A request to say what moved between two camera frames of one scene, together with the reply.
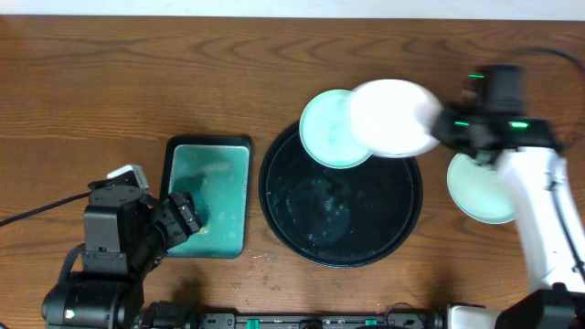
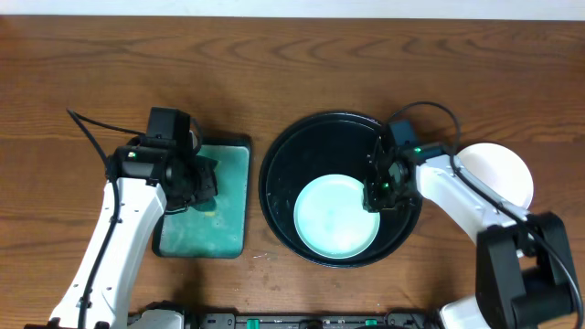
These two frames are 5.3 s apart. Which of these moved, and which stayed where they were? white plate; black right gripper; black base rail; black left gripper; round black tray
Moved: white plate; black right gripper; black left gripper
Stayed: black base rail; round black tray
